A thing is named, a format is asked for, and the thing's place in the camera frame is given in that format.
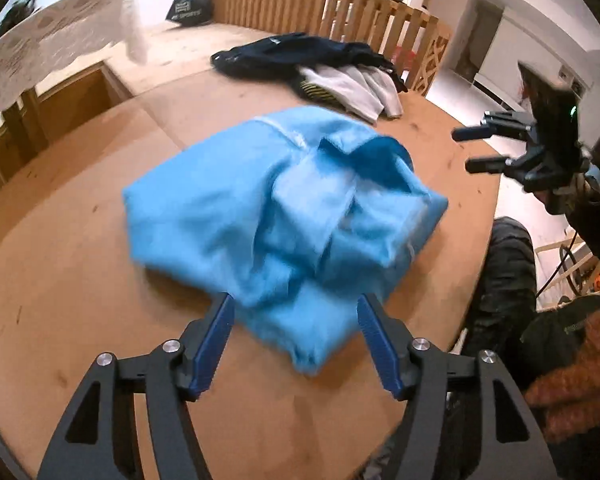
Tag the dark navy garment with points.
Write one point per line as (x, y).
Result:
(290, 52)

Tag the light blue striped work coat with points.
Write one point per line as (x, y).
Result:
(280, 220)

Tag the white ribbed garment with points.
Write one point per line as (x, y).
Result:
(360, 90)

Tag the black yellow patterned garment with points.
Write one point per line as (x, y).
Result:
(317, 91)

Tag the person's orange fuzzy sweater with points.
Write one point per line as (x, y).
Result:
(580, 385)

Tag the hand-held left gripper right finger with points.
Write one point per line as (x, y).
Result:
(380, 350)

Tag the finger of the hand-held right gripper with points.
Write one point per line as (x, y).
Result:
(495, 164)
(505, 125)

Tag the wooden rack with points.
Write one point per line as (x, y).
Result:
(587, 270)

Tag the white door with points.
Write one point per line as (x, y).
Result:
(480, 40)

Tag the wooden side table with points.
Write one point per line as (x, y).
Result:
(70, 105)

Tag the red object behind fence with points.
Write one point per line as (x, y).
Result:
(407, 59)

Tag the person's dark upper garment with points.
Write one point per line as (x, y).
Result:
(555, 330)

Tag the white lace tablecloth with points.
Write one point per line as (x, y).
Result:
(55, 40)

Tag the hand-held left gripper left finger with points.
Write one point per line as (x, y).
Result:
(212, 345)

